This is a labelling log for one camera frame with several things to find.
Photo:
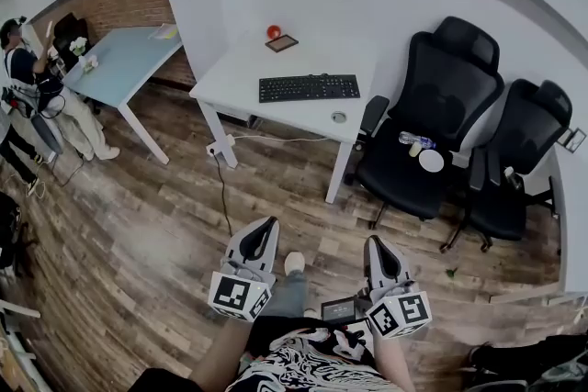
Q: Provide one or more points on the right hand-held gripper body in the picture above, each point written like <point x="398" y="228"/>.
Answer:
<point x="400" y="312"/>

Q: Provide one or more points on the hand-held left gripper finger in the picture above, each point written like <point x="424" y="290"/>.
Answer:
<point x="239" y="250"/>
<point x="271" y="250"/>

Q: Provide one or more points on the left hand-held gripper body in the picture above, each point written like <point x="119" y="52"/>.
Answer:
<point x="239" y="293"/>

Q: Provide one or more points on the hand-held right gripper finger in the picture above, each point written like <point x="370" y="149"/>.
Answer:
<point x="396" y="268"/>
<point x="372" y="266"/>

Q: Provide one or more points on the black keyboard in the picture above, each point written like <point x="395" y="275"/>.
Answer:
<point x="308" y="88"/>

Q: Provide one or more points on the person's left forearm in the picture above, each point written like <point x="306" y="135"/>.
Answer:
<point x="220" y="353"/>

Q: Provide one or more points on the person's right forearm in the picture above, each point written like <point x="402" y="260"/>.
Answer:
<point x="390" y="362"/>

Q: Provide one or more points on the person's white shoe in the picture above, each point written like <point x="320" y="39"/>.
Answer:
<point x="294" y="262"/>

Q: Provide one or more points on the person's jeans leg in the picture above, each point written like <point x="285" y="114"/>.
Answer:
<point x="287" y="296"/>

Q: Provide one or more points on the small black chest device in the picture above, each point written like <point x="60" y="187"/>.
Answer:
<point x="339" y="310"/>

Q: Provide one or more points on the green leaf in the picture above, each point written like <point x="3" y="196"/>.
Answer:
<point x="451" y="273"/>

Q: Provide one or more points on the black and white patterned shirt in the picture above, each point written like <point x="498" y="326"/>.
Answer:
<point x="303" y="362"/>

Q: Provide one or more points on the white power strip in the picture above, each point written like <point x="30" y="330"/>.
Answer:
<point x="220" y="145"/>

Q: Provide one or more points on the white round plate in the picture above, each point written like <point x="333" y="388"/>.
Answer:
<point x="431" y="161"/>

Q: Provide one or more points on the small yellowish bottle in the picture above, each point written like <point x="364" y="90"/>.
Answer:
<point x="415" y="149"/>

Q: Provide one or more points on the clear plastic water bottle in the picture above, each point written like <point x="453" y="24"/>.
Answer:
<point x="415" y="138"/>

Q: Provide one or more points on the dark bottle with white cap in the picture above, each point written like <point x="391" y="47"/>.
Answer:
<point x="513" y="179"/>

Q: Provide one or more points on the white side desk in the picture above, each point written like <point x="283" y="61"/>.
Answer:
<point x="572" y="220"/>

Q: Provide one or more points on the large black office chair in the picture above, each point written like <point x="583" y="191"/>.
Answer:
<point x="445" y="87"/>

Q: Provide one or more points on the small black office chair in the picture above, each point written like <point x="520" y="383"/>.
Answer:
<point x="528" y="124"/>

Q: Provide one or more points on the small framed picture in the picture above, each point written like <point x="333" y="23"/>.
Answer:
<point x="572" y="141"/>

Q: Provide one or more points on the light blue table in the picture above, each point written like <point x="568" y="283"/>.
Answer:
<point x="124" y="64"/>

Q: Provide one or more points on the red ball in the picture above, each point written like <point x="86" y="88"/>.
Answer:
<point x="274" y="31"/>

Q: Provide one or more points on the white papers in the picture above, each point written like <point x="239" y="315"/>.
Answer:
<point x="163" y="32"/>

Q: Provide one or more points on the white flowers in vase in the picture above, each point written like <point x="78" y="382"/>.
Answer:
<point x="82" y="52"/>

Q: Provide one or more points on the black mesh chair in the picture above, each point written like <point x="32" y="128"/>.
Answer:
<point x="69" y="34"/>

